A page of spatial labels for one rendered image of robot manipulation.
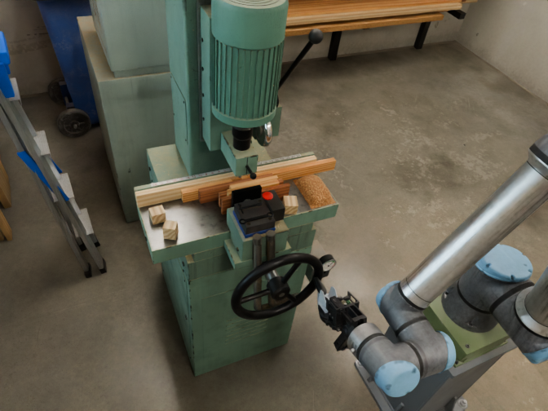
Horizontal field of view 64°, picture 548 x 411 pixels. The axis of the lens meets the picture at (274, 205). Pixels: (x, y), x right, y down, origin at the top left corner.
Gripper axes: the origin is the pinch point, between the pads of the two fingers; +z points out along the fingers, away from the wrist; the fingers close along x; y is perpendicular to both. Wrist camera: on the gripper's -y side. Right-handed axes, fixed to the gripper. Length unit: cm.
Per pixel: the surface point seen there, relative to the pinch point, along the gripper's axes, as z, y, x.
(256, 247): 7.0, 18.2, 16.6
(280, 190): 23.5, 25.2, 1.3
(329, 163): 31.9, 26.7, -21.1
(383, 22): 214, 50, -176
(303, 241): 23.7, 4.1, -6.5
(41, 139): 99, 31, 69
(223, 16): 10, 77, 19
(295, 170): 31.9, 26.7, -8.0
